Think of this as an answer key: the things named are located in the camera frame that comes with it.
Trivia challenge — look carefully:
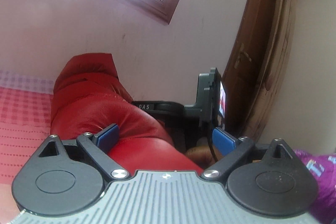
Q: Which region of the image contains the purple patterned cloth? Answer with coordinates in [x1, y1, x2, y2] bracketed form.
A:
[295, 149, 336, 223]

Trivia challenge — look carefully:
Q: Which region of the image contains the brown wooden door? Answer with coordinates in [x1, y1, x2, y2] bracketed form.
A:
[223, 0, 276, 136]

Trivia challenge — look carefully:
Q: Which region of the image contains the pink purple checked bedsheet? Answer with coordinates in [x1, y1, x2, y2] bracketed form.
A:
[1, 70, 54, 223]

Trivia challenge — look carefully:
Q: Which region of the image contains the person's right hand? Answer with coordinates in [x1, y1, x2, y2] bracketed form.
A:
[185, 145, 224, 169]

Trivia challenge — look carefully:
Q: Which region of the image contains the red puffer jacket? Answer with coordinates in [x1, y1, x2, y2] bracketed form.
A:
[50, 53, 203, 174]

